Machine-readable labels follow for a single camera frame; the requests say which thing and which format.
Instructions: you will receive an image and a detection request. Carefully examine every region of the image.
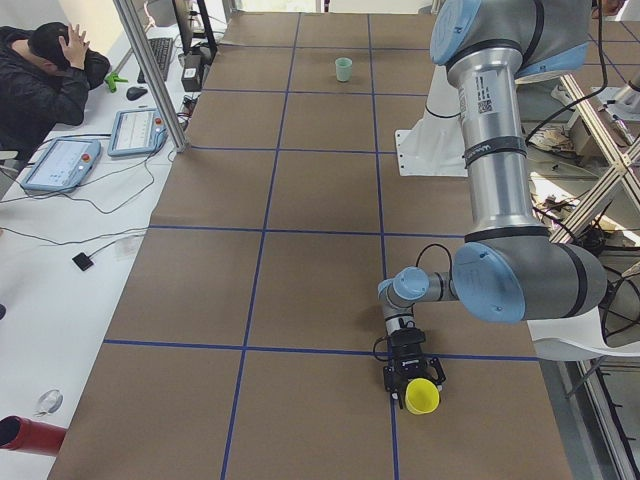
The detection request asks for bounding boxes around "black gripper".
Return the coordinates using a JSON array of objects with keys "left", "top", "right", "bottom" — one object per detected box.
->
[{"left": 383, "top": 327, "right": 445, "bottom": 408}]

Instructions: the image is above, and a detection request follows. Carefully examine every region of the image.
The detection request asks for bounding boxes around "yellow plastic cup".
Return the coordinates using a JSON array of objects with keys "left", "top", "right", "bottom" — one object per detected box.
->
[{"left": 404, "top": 378, "right": 440, "bottom": 415}]

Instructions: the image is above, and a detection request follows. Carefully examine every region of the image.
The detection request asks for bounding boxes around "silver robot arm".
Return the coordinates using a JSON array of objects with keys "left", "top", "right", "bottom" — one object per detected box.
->
[{"left": 378, "top": 1, "right": 607, "bottom": 415}]

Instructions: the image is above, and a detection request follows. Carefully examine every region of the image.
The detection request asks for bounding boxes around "green plastic cup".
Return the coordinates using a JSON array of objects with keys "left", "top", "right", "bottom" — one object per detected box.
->
[{"left": 334, "top": 57, "right": 353, "bottom": 83}]

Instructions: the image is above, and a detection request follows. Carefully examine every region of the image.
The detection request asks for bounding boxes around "small black square device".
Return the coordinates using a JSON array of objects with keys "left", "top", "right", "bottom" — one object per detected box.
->
[{"left": 72, "top": 252, "right": 94, "bottom": 271}]

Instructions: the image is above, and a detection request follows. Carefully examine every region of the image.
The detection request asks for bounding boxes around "far blue teach pendant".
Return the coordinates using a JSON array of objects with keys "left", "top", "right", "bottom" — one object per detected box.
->
[{"left": 107, "top": 108, "right": 167, "bottom": 157}]

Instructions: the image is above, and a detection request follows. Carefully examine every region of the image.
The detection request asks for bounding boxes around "blue teach pendant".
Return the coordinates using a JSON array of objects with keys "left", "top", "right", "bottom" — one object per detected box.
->
[
  {"left": 107, "top": 108, "right": 167, "bottom": 157},
  {"left": 21, "top": 139, "right": 102, "bottom": 192}
]

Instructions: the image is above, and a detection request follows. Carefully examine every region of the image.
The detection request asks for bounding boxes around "black box with label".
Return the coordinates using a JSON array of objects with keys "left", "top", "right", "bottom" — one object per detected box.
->
[{"left": 181, "top": 53, "right": 203, "bottom": 92}]

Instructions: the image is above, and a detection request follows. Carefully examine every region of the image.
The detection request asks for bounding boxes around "red fire extinguisher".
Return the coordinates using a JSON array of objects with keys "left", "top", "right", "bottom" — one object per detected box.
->
[{"left": 1, "top": 416, "right": 67, "bottom": 457}]

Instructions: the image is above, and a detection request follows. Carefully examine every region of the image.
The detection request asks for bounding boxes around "black computer mouse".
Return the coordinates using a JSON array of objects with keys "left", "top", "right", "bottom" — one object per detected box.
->
[{"left": 125, "top": 86, "right": 148, "bottom": 101}]

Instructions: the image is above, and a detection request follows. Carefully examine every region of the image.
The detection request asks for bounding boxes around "black computer monitor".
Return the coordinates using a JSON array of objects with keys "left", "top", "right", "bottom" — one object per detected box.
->
[{"left": 172, "top": 0, "right": 218, "bottom": 59}]

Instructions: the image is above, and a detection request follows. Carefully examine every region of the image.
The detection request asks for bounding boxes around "near blue teach pendant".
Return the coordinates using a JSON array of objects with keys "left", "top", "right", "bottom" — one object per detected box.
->
[{"left": 21, "top": 139, "right": 102, "bottom": 192}]

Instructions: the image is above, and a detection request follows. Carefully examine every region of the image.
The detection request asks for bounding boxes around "black keyboard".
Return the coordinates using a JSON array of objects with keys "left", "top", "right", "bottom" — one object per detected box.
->
[{"left": 148, "top": 37, "right": 174, "bottom": 81}]

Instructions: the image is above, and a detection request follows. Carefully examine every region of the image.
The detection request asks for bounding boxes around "green plastic clamp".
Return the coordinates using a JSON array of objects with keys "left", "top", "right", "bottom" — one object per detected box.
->
[{"left": 104, "top": 72, "right": 128, "bottom": 93}]

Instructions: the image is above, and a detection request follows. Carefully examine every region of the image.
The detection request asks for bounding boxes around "person in black jacket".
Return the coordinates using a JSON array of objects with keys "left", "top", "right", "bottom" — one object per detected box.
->
[{"left": 1, "top": 22, "right": 111, "bottom": 162}]

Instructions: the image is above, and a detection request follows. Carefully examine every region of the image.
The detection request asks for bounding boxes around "aluminium frame post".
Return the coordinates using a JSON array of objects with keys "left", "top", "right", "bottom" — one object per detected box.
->
[{"left": 113, "top": 0, "right": 189, "bottom": 153}]

